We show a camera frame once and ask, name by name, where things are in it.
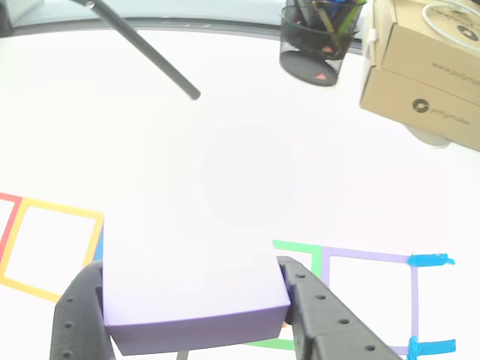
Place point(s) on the purple square block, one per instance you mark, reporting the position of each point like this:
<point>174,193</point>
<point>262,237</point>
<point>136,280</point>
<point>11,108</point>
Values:
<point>195,330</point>

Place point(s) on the blue tape strip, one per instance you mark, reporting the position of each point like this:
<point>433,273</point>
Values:
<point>429,260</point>
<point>431,347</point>

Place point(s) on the black mesh bin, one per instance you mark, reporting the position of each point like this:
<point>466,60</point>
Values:
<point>307,63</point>

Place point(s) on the green pen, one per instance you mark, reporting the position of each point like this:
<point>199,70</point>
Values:
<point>348,18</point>

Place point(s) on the green square frame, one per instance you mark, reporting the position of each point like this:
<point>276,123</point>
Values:
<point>317,258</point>

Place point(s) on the blue square frame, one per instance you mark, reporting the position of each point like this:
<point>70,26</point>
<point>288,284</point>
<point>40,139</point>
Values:
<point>99,247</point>

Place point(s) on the purple square frame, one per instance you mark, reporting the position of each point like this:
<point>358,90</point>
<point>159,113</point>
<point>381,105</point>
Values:
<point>414,300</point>

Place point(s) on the orange square frame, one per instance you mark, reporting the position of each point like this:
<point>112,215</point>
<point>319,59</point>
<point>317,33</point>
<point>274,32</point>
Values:
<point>15,240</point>

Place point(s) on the red square frame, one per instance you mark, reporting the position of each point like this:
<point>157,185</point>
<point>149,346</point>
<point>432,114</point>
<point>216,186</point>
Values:
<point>9,228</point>

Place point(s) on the black round post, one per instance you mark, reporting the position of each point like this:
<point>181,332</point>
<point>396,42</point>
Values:
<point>150,48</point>

